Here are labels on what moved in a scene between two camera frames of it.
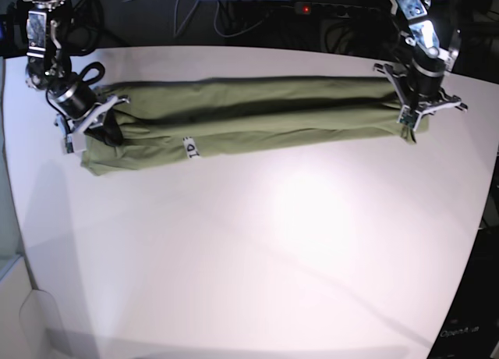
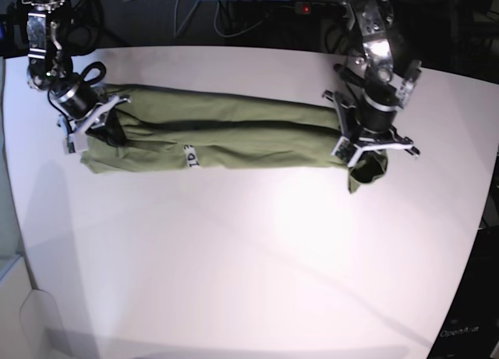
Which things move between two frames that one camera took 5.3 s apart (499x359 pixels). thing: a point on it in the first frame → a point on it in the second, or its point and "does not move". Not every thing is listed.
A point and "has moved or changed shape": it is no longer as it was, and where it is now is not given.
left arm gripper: x=419 y=87 → x=368 y=125
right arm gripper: x=79 y=111 does not move
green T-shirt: x=163 y=124 has moved or changed shape
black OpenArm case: x=470 y=328 does not move
